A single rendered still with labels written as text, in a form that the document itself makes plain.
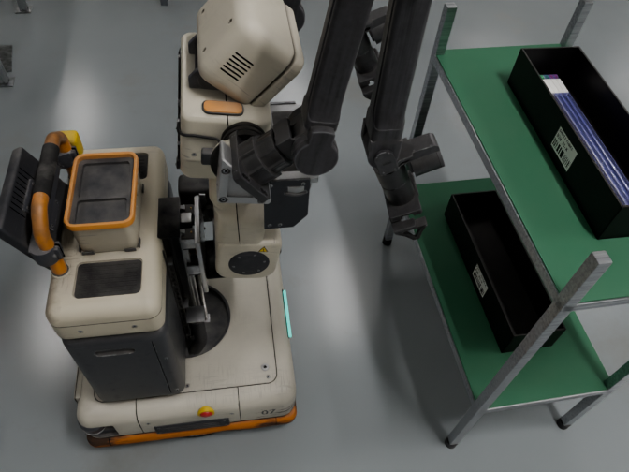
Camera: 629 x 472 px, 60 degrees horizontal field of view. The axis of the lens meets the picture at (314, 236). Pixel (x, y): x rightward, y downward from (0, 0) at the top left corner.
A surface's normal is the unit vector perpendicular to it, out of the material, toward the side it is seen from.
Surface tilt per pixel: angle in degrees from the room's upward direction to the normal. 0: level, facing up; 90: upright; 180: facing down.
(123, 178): 0
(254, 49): 90
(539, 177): 0
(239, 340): 0
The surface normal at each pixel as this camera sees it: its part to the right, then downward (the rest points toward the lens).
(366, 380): 0.06, -0.61
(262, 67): 0.14, 0.79
